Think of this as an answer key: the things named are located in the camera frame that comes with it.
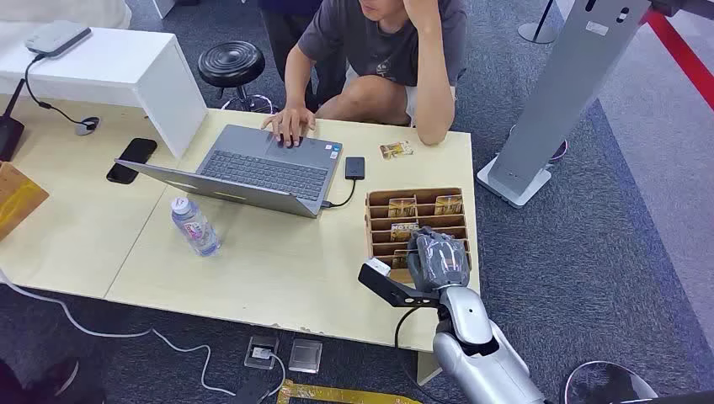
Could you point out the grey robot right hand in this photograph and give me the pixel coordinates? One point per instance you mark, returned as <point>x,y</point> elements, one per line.
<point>440,262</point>

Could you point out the person's left hand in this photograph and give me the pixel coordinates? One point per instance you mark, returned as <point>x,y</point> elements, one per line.
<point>422,6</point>

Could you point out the person's right hand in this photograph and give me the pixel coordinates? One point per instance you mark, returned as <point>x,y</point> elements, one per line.
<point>291,125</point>

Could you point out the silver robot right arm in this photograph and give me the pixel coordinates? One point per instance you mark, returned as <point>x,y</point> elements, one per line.
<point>480,357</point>

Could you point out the person's left forearm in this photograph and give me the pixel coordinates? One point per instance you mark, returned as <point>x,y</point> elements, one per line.
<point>434,83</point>

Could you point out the person's right forearm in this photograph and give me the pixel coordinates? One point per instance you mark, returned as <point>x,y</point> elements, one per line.
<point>297,78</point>

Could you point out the gold hotel card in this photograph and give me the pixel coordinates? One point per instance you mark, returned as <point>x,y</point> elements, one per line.
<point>396,150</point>
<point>403,232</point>
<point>399,260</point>
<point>448,205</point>
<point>402,207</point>

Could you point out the wooden card holder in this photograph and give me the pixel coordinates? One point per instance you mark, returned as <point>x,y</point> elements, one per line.
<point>425,222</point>

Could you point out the person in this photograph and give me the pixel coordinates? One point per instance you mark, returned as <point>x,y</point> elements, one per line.
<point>385,50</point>

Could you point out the grey laptop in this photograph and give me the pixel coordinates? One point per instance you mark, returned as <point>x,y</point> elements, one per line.
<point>262,170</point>

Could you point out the black external drive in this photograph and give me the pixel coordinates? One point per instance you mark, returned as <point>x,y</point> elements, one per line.
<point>355,168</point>

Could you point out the black round stool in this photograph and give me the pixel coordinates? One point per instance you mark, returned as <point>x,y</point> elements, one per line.
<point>231,64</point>

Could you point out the wooden table leg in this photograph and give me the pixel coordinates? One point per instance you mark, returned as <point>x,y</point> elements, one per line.
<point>426,368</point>

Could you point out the clear plastic water bottle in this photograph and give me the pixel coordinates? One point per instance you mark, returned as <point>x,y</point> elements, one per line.
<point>195,228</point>

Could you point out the grey kiosk stand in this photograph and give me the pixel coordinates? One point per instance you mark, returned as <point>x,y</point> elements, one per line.
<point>563,83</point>

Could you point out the black smartphone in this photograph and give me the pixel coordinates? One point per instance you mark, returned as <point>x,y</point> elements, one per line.
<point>131,160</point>

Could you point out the metal floor socket cover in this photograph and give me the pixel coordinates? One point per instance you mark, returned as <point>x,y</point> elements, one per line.
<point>305,356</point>

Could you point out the yellow floor tape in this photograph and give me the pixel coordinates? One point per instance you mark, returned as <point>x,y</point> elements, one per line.
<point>334,395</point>

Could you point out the white desk riser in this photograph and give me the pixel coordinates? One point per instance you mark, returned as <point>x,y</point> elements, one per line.
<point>111,69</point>

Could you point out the floor socket with plug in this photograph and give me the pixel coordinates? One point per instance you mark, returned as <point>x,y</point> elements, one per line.
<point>261,352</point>

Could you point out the grey flat device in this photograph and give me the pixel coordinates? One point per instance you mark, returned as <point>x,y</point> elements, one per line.
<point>57,38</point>

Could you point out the red barrier belt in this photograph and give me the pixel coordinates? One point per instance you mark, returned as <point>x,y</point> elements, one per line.
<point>683,56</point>

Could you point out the black stand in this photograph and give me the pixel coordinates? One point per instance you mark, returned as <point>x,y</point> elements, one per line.
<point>8,136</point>

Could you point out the brown cardboard box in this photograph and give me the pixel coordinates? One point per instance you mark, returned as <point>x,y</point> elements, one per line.
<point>17,198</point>

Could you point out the black shoe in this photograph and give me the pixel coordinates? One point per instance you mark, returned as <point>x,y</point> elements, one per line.
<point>56,385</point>

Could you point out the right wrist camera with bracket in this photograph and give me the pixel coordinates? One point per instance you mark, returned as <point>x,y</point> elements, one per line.
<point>390,290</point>

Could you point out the stanchion post with round base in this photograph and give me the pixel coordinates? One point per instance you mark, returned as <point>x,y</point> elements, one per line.
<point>536,32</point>

